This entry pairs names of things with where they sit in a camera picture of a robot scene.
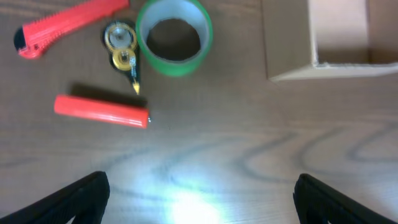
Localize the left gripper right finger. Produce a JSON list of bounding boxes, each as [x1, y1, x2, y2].
[[293, 174, 397, 224]]

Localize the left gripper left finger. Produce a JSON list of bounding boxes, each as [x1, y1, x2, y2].
[[1, 171, 110, 224]]

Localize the red cylindrical lighter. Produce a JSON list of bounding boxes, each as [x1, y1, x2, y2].
[[53, 95, 150, 129]]

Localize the brown cardboard box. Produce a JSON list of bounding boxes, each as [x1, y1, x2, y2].
[[262, 0, 397, 81]]

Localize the red utility knife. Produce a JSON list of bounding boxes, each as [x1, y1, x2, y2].
[[14, 0, 130, 59]]

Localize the green tape roll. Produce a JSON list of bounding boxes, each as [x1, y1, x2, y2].
[[136, 0, 213, 77]]

